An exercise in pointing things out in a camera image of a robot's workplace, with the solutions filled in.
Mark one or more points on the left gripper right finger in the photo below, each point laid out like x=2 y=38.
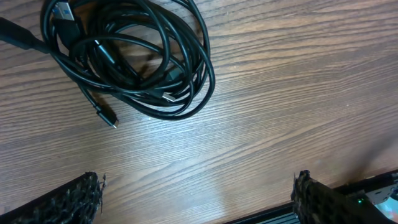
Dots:
x=316 y=203

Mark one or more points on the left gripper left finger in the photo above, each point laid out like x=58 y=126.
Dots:
x=77 y=201

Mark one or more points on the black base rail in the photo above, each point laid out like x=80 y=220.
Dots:
x=371 y=200

